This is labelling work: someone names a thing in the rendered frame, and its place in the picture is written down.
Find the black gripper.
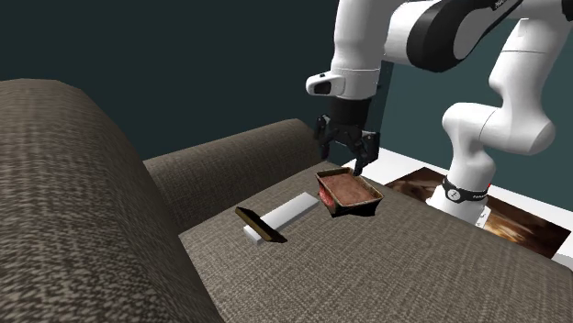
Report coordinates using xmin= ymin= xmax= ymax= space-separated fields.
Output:
xmin=313 ymin=95 xmax=381 ymax=177

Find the brown rectangular baking pan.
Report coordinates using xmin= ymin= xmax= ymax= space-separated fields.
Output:
xmin=315 ymin=167 xmax=385 ymax=219

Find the white flat rectangular remote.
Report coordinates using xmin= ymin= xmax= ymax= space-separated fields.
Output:
xmin=242 ymin=191 xmax=320 ymax=246

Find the dark brown flat bar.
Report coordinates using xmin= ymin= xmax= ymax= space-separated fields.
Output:
xmin=234 ymin=206 xmax=288 ymax=245

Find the grey-brown fabric sofa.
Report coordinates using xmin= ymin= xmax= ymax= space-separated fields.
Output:
xmin=0 ymin=78 xmax=573 ymax=323

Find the brown patterned robot stand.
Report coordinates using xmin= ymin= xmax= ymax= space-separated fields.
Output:
xmin=385 ymin=167 xmax=573 ymax=260

